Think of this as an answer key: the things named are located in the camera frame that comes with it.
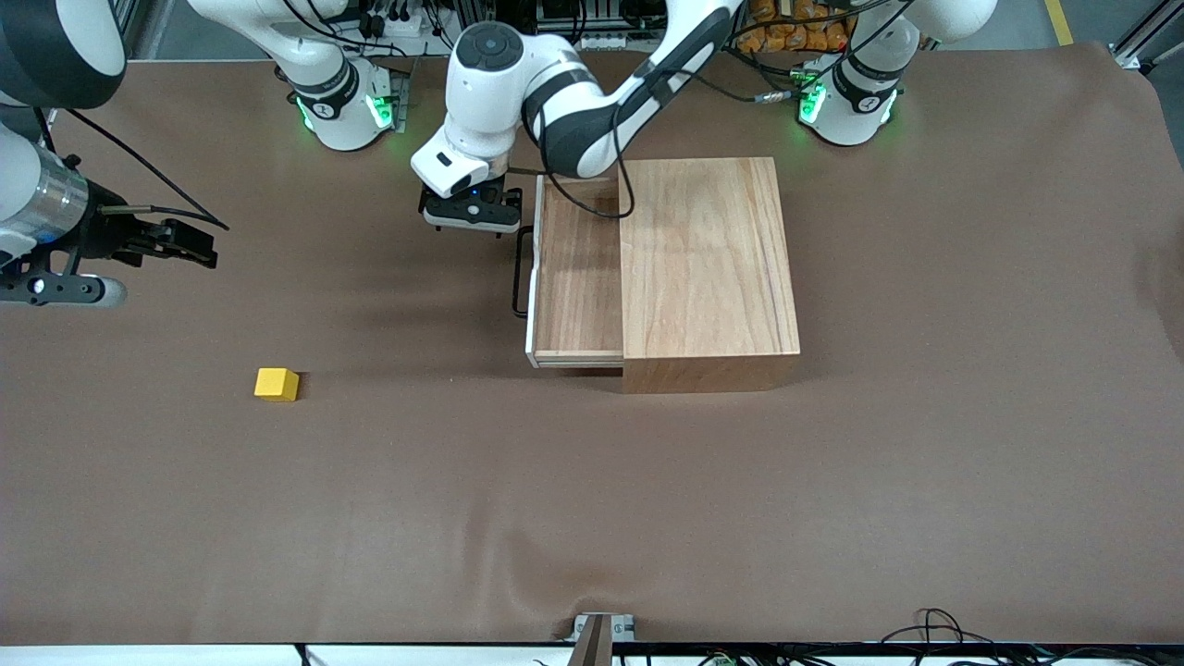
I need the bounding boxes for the brown table cover sheet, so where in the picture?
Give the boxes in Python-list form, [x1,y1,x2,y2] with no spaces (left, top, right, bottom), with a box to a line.
[0,42,1184,647]

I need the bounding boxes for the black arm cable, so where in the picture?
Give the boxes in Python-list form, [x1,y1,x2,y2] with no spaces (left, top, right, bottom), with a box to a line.
[536,0,889,221]
[37,106,230,232]

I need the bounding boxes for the orange mesh bag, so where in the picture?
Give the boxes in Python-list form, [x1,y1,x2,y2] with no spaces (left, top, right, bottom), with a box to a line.
[738,0,852,53]

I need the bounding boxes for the white power strip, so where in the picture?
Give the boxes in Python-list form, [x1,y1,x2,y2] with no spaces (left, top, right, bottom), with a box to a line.
[555,28,648,53]

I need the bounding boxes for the yellow wooden block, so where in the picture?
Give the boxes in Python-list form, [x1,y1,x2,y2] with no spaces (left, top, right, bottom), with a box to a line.
[254,367,301,402]

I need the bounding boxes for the wooden drawer with black handle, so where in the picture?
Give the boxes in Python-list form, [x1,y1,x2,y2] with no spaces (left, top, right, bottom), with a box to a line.
[512,174,630,370]

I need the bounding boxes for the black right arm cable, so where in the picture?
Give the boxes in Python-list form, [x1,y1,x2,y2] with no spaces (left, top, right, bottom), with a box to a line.
[37,106,230,232]

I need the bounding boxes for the light wooden cabinet box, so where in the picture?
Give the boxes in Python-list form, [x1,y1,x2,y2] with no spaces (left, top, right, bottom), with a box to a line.
[618,157,803,396]

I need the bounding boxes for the metal clamp bracket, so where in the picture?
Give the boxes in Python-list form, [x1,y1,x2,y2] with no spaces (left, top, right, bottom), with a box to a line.
[572,613,637,666]

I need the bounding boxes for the aluminium frame profile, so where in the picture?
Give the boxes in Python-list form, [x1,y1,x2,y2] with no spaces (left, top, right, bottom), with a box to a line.
[111,0,154,62]
[1110,0,1184,73]

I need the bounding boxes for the black loose cable bundle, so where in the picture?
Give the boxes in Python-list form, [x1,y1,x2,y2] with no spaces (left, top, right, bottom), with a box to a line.
[879,608,1184,666]

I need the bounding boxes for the black power plugs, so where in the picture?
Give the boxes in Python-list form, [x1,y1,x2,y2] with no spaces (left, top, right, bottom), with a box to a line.
[359,0,417,40]

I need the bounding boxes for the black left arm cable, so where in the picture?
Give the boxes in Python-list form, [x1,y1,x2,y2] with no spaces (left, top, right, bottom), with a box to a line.
[536,0,889,221]

